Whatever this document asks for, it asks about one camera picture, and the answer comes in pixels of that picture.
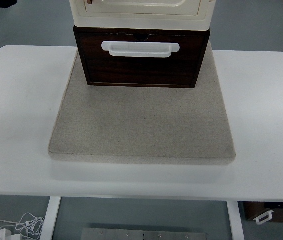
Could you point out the cream upper cabinet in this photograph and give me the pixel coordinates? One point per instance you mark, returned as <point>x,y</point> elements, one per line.
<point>184,15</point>

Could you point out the spare dark wooden drawer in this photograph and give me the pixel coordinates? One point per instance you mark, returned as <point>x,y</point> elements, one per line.
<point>262,212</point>

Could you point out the beige fabric mat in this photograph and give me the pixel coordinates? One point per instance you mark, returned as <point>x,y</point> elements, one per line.
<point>144,125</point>

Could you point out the white left table leg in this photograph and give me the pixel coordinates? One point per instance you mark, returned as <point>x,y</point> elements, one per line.
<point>50,218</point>

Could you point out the white table leg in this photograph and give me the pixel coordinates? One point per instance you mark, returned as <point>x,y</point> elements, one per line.
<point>50,218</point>
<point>236,226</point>

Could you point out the white right table leg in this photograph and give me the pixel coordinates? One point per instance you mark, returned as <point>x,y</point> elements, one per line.
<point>236,226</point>

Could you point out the white power adapter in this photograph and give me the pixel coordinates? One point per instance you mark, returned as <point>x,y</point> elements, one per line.
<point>6,234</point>

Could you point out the white spare drawer handle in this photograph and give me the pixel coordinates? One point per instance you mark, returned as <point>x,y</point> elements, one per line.
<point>264,217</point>

